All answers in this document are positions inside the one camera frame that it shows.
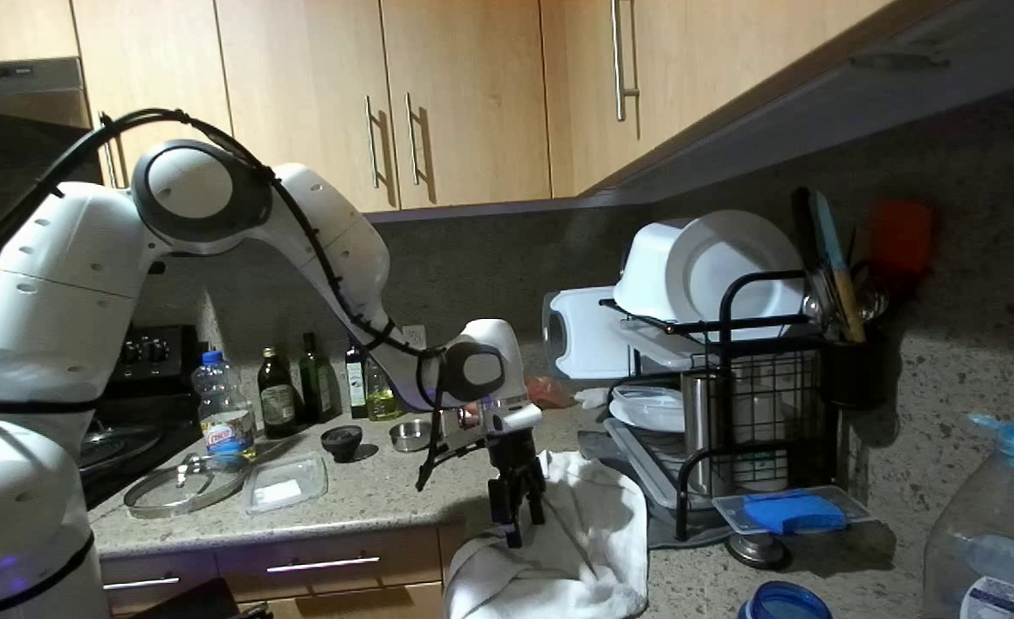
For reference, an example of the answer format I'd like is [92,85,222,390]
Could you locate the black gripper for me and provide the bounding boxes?
[489,430,547,548]

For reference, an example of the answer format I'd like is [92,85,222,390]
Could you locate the plastic water bottle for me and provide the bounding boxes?
[193,346,254,468]

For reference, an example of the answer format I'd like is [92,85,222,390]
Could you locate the clear plastic lid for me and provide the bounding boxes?
[608,386,684,433]

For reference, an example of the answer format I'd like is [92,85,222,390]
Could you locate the blue round lid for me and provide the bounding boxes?
[740,581,830,619]

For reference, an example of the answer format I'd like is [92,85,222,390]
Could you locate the white towel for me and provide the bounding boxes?
[445,451,650,619]

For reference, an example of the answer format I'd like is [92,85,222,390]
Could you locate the white bowl in rack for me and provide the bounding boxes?
[610,223,695,322]

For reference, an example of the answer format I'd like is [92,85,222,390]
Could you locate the large clear water jug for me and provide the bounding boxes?
[920,413,1014,619]

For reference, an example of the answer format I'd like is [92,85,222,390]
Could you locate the dark glass bottle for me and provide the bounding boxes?
[256,346,300,438]

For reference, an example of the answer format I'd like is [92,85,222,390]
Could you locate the glass pot lid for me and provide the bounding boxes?
[125,455,245,518]

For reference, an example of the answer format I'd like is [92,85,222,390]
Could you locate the black stove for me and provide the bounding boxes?
[79,322,200,505]

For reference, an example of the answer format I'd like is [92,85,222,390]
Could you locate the white plastic jug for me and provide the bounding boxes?
[544,286,629,382]

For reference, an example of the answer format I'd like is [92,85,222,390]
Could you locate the teal handled utensil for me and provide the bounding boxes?
[810,188,866,343]

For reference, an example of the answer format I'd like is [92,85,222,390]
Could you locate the round oil jar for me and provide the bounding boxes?
[369,365,401,421]

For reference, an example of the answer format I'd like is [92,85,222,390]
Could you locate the white plate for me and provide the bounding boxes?
[684,209,799,341]

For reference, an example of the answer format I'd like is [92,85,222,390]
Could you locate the green glass bottle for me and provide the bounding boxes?
[300,331,338,424]

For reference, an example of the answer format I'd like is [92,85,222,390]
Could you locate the clear plastic container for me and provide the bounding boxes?
[245,456,325,513]

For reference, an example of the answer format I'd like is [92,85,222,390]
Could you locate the orange plastic bag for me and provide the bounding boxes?
[524,375,575,411]

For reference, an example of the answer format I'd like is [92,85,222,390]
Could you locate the olive oil bottle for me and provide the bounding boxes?
[345,346,369,421]

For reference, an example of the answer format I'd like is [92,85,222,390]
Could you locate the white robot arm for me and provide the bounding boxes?
[0,108,544,619]

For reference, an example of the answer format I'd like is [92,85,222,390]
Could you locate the grey drying mat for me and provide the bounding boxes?
[602,424,730,550]

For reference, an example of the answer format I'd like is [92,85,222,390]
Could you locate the small black bowl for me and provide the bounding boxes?
[320,428,365,466]

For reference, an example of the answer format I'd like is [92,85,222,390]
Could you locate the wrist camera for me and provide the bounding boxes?
[457,399,544,438]

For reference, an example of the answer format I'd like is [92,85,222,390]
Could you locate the black dish rack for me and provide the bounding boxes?
[598,267,876,543]

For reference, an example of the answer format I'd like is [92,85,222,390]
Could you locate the orange spatula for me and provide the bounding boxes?
[870,198,935,288]

